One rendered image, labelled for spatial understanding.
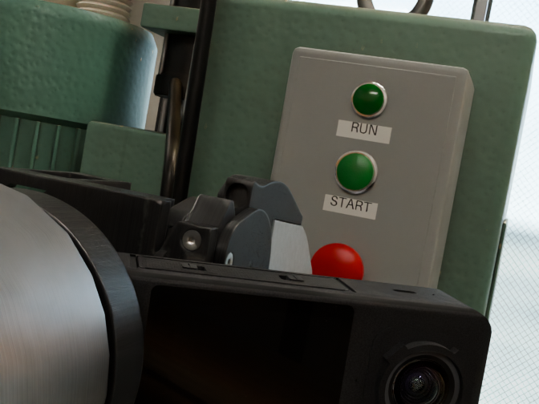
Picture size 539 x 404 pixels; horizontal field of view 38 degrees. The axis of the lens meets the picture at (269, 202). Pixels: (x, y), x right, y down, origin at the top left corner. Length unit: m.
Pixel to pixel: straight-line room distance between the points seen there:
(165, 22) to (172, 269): 0.44
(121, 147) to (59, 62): 0.09
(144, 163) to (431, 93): 0.25
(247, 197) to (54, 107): 0.39
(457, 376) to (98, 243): 0.10
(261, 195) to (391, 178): 0.17
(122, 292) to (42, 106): 0.47
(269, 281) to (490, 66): 0.31
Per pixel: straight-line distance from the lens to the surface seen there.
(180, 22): 0.62
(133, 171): 0.59
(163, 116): 2.16
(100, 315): 0.16
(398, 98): 0.43
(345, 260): 0.42
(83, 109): 0.64
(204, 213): 0.23
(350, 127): 0.43
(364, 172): 0.42
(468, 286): 0.49
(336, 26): 0.51
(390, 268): 0.43
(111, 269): 0.17
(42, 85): 0.63
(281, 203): 0.28
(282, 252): 0.30
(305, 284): 0.20
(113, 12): 2.26
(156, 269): 0.20
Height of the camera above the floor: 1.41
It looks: 3 degrees down
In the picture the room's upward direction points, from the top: 10 degrees clockwise
